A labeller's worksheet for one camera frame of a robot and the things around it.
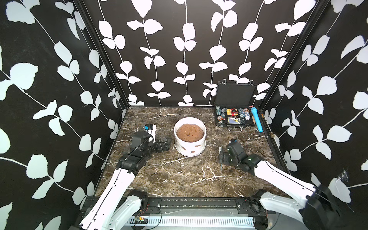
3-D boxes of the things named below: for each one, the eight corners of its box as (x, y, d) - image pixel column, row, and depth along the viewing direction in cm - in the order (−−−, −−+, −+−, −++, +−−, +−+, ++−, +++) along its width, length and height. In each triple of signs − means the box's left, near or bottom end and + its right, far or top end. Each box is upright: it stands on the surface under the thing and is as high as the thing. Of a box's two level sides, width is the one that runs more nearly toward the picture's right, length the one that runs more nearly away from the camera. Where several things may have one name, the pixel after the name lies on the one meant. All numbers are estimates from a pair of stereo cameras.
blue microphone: (259, 132, 105) (260, 130, 103) (250, 108, 120) (250, 107, 119) (265, 132, 105) (266, 130, 103) (255, 108, 120) (256, 107, 119)
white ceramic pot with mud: (174, 156, 94) (172, 143, 81) (176, 131, 107) (175, 117, 94) (205, 156, 94) (207, 144, 81) (203, 131, 107) (205, 117, 94)
